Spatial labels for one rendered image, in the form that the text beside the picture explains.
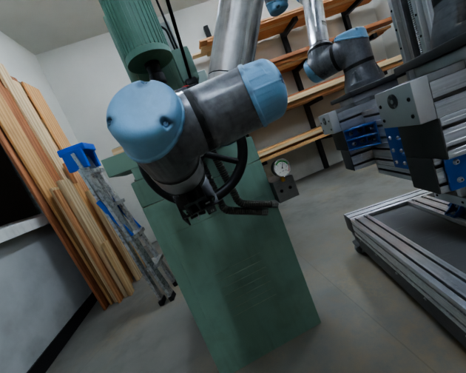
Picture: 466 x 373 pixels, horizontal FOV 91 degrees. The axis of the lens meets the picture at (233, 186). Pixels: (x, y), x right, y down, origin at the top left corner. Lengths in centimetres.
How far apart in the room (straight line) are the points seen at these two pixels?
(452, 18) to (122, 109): 66
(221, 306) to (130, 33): 101
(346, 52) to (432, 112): 61
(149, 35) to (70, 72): 280
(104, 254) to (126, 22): 163
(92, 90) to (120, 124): 336
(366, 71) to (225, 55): 80
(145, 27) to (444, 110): 90
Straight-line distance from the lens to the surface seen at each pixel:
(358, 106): 110
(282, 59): 317
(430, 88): 63
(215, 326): 98
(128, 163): 81
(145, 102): 24
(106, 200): 162
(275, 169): 78
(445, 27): 73
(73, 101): 365
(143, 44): 98
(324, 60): 119
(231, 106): 25
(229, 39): 42
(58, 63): 383
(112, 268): 214
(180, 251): 84
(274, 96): 27
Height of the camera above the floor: 78
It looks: 9 degrees down
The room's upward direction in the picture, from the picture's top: 22 degrees counter-clockwise
